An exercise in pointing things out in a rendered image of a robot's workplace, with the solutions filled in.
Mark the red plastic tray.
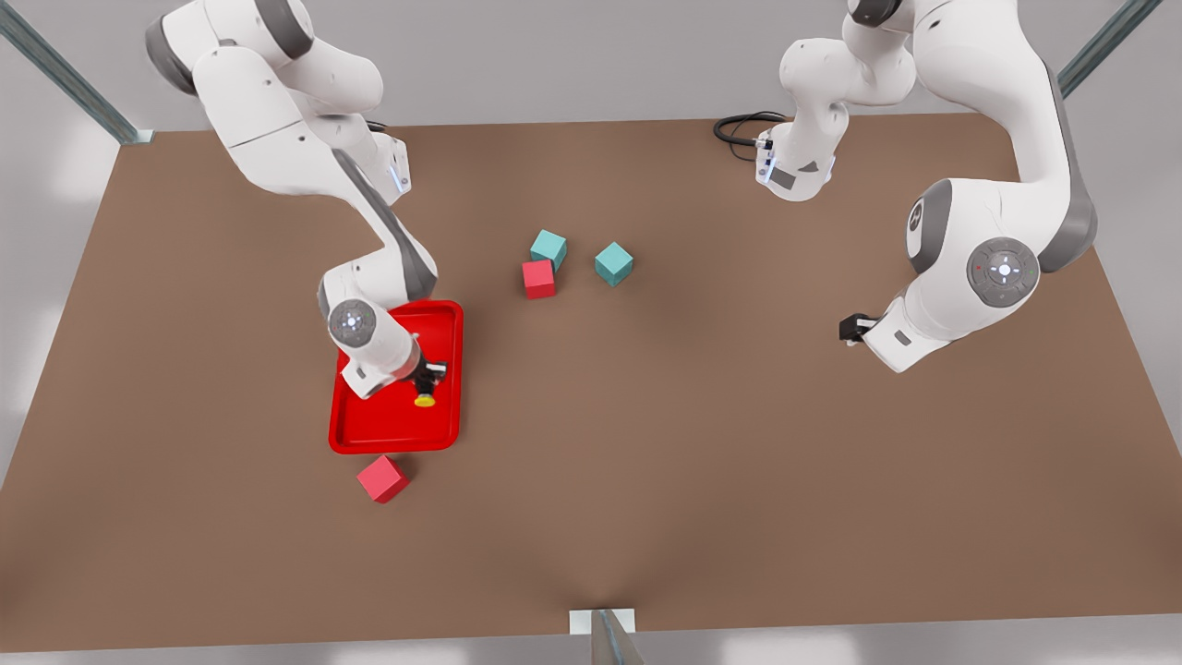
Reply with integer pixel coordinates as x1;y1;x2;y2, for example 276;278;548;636
329;299;464;455

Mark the black cable loop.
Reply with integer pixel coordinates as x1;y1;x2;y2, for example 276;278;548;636
713;112;790;163

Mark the silver frame post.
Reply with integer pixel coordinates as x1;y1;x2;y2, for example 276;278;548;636
569;608;647;665
1055;0;1164;100
0;0;154;146

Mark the teal cube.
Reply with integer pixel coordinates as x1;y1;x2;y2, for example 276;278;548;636
594;241;635;287
529;229;569;272

